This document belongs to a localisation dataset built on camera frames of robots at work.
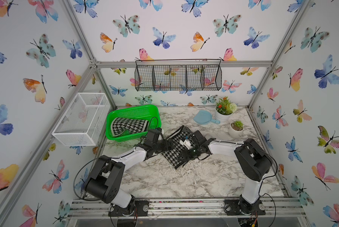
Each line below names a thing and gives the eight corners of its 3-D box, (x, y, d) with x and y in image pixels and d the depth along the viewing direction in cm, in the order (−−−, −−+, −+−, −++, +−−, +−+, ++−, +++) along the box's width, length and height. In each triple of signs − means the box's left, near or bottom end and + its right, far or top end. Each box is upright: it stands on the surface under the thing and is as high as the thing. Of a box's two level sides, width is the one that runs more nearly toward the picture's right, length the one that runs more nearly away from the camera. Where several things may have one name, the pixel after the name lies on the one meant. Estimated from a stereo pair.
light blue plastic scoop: (194, 124, 112) (194, 121, 110) (192, 112, 120) (193, 109, 118) (218, 124, 112) (219, 121, 110) (215, 112, 120) (216, 109, 118)
